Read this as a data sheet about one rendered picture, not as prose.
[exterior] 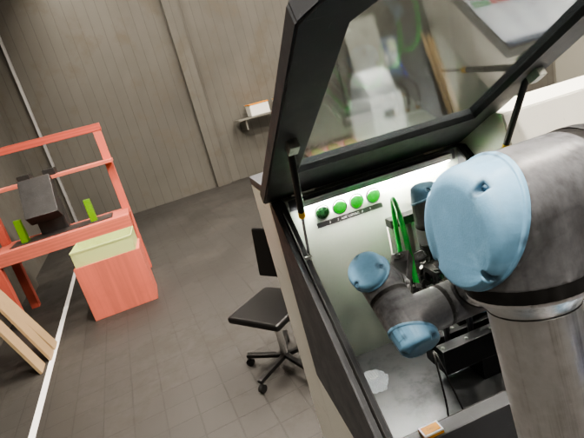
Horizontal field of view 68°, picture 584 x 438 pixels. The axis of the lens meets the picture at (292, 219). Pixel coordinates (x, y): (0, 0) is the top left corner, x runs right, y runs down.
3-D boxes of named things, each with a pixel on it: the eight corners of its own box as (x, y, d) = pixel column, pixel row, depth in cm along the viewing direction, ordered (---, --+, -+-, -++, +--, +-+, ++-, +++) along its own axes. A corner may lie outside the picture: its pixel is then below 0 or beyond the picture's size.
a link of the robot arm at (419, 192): (438, 188, 101) (403, 190, 106) (445, 231, 105) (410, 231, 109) (446, 178, 107) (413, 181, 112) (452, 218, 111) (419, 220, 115)
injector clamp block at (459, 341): (450, 395, 125) (442, 352, 121) (430, 376, 134) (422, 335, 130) (545, 352, 132) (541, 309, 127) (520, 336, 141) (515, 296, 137)
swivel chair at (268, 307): (308, 328, 332) (277, 217, 305) (348, 365, 279) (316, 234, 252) (237, 363, 312) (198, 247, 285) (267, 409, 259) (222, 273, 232)
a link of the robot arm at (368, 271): (358, 301, 76) (337, 264, 81) (381, 315, 84) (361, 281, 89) (394, 275, 74) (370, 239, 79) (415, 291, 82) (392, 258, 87)
